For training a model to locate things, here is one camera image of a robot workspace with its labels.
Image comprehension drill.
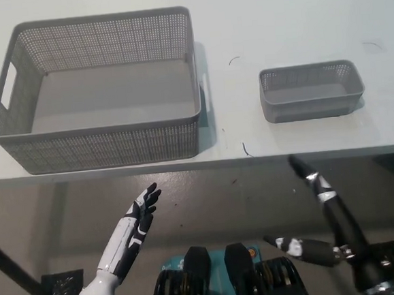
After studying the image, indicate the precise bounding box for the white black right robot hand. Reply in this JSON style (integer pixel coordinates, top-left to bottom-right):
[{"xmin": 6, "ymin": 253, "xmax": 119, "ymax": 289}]
[{"xmin": 257, "ymin": 149, "xmax": 380, "ymax": 295}]

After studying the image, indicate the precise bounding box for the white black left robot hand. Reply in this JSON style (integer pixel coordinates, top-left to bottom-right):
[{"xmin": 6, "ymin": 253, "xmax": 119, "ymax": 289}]
[{"xmin": 68, "ymin": 182, "xmax": 170, "ymax": 295}]

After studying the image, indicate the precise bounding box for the small grey perforated basket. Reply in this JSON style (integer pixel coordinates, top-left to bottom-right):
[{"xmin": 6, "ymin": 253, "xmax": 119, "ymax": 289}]
[{"xmin": 257, "ymin": 58, "xmax": 367, "ymax": 125}]

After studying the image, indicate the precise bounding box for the black teal robot body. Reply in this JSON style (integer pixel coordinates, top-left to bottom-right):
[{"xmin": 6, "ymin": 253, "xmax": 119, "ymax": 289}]
[{"xmin": 145, "ymin": 237, "xmax": 310, "ymax": 295}]

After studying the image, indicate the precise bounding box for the large grey perforated basket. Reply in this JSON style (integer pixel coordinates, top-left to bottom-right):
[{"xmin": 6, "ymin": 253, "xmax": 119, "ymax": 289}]
[{"xmin": 0, "ymin": 5, "xmax": 207, "ymax": 178}]

